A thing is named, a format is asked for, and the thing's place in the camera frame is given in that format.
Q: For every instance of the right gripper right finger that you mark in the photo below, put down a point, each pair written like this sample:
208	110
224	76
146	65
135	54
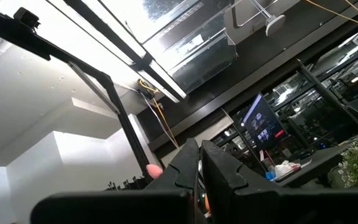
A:
244	202

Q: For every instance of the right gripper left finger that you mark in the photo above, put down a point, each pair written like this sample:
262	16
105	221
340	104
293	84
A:
166	205

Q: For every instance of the orange artificial tulip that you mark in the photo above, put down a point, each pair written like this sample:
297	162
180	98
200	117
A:
207	203

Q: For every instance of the black monitor showing video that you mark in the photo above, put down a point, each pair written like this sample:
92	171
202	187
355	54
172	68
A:
263	124

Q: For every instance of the black desk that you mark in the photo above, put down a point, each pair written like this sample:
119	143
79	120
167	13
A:
315	161

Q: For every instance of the white round ceiling device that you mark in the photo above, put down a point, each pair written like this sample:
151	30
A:
275	25

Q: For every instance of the black aluminium table frame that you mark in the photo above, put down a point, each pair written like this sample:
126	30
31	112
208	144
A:
26	42

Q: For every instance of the black overhead camera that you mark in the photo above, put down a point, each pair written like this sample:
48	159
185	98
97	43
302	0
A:
26	17

